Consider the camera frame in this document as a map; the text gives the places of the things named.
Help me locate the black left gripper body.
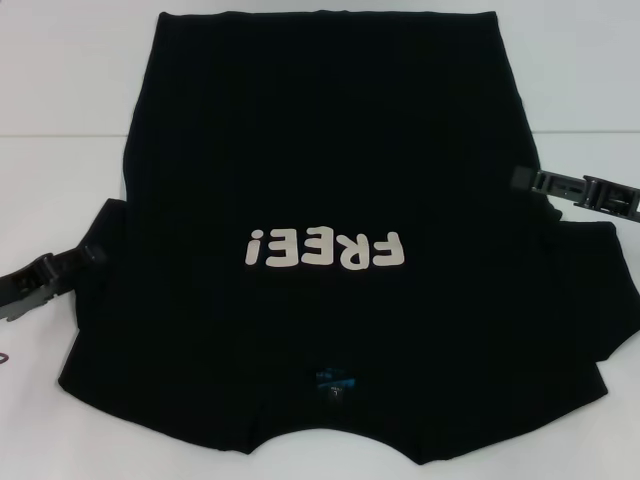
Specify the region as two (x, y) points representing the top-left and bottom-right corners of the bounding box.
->
(0, 254), (57, 324)

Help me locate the black shirt with FREE print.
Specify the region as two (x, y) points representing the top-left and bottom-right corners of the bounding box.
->
(57, 10), (632, 454)

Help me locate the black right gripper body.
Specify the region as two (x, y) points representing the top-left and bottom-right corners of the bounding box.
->
(589, 175), (640, 221)

